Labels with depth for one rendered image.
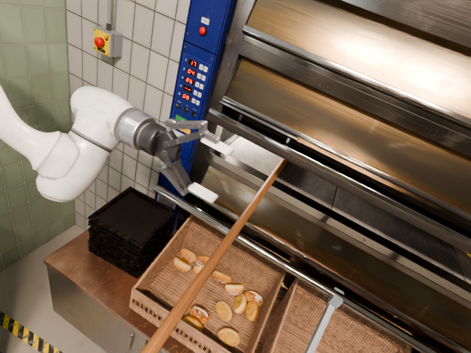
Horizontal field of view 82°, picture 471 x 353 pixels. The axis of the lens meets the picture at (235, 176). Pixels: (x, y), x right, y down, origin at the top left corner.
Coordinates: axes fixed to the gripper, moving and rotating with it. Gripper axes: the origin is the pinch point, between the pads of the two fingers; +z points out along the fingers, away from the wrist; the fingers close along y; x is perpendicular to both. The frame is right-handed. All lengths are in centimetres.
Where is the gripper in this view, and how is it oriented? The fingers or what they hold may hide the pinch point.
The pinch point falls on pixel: (219, 175)
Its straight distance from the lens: 61.5
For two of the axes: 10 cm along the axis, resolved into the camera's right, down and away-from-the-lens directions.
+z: 8.6, 4.7, -2.0
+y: -3.0, 7.7, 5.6
